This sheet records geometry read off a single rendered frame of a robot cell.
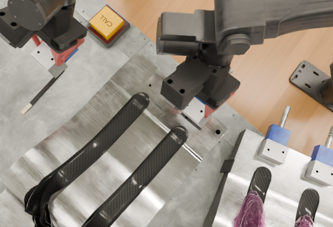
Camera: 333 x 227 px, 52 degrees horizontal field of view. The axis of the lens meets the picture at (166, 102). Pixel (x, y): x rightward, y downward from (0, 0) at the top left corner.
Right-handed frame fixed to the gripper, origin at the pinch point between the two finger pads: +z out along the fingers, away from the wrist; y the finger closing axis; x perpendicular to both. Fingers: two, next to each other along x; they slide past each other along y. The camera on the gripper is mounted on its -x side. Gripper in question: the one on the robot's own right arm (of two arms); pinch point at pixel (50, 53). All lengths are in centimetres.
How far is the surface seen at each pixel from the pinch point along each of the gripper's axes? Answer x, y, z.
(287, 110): 28, 44, -5
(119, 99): 5.7, 15.0, 4.2
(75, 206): -14.8, 24.0, 9.7
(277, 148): 19, 47, -2
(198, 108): 10.1, 28.9, -4.9
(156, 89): 13.4, 18.7, 2.8
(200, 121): 9.1, 30.9, -3.7
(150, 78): 14.4, 16.0, 2.3
